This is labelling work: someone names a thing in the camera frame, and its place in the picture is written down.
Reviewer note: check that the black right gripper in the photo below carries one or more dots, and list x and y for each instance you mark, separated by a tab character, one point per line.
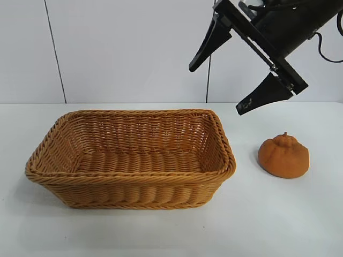
289	26

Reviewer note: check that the orange fruit with stem knob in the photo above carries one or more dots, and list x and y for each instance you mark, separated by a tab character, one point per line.
284	158

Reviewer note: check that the tan wicker basket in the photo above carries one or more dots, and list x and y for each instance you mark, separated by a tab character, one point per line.
134	190

